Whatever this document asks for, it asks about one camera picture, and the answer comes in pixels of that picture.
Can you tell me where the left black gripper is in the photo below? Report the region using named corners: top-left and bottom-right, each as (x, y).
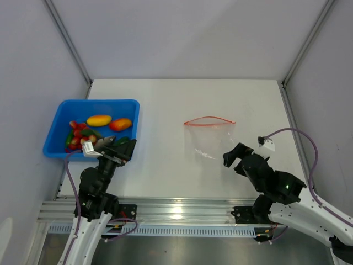
top-left (95, 139), bottom-right (136, 193)

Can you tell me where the green cucumber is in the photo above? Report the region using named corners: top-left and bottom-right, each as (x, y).
top-left (113, 136), bottom-right (130, 146)

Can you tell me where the clear zip bag orange zipper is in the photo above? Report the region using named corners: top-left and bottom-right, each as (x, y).
top-left (184, 116), bottom-right (236, 160)

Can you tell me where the grey toy fish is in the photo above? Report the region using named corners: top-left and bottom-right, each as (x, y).
top-left (94, 135), bottom-right (116, 148)

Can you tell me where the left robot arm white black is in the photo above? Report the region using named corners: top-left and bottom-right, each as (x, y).
top-left (59, 136), bottom-right (137, 264)

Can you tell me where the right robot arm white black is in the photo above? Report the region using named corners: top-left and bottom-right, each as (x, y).
top-left (223, 140), bottom-right (352, 264)

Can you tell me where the red orange mango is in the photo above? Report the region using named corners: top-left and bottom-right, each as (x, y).
top-left (109, 118), bottom-right (133, 132)

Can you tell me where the yellow mango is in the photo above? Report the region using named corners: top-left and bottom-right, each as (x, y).
top-left (87, 114), bottom-right (112, 127)

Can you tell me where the green chili pepper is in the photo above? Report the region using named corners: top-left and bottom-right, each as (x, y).
top-left (65, 130), bottom-right (74, 148)

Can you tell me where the blue plastic bin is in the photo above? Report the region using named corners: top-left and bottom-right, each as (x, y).
top-left (43, 99), bottom-right (140, 160)

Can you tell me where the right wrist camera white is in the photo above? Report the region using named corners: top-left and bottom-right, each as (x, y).
top-left (256, 136), bottom-right (275, 159)

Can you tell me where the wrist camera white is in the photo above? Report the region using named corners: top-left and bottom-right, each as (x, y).
top-left (256, 136), bottom-right (275, 159)
top-left (82, 141), bottom-right (102, 158)

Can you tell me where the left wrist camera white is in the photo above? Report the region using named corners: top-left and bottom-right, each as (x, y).
top-left (82, 141), bottom-right (102, 158)

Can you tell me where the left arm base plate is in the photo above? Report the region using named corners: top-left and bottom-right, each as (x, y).
top-left (111, 204), bottom-right (137, 220)

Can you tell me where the aluminium rail front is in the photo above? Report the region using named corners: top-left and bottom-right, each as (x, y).
top-left (37, 197), bottom-right (339, 229)

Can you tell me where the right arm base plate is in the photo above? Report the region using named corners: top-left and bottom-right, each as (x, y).
top-left (231, 206), bottom-right (271, 225)

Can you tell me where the white slotted cable duct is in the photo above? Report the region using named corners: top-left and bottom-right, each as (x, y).
top-left (48, 225), bottom-right (257, 239)

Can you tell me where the left aluminium frame post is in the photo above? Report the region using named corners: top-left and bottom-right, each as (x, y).
top-left (42, 0), bottom-right (93, 87)

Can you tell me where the aluminium frame post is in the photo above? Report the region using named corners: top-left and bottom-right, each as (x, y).
top-left (42, 0), bottom-right (93, 87)
top-left (281, 0), bottom-right (339, 86)

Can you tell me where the right aluminium frame post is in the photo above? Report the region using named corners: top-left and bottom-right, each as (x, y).
top-left (281, 0), bottom-right (339, 86)

